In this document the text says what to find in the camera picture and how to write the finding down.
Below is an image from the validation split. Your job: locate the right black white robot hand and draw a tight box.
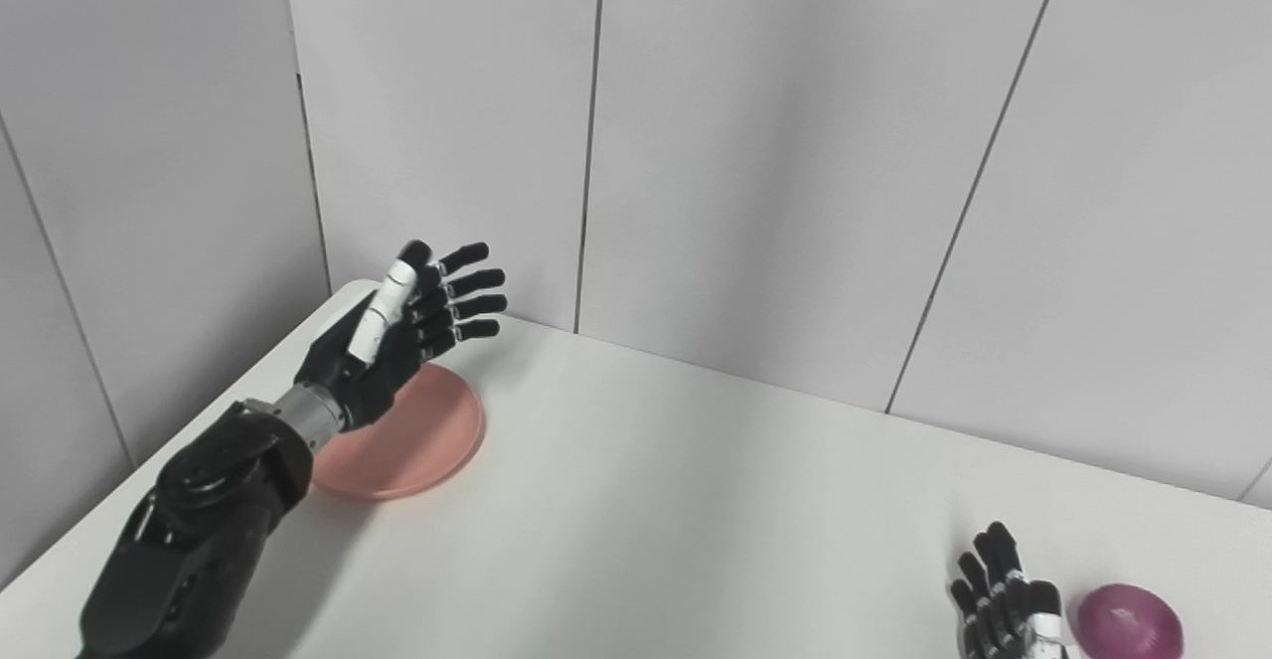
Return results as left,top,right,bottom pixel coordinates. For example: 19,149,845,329
948,521,1072,659

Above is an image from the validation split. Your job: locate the pink round plate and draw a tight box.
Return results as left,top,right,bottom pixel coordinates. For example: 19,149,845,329
310,361,485,501

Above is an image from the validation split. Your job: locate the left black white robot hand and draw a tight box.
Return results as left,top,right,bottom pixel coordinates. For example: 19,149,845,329
294,240,509,431

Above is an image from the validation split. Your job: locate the purple red onion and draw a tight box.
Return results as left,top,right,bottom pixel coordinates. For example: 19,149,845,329
1077,583,1186,659

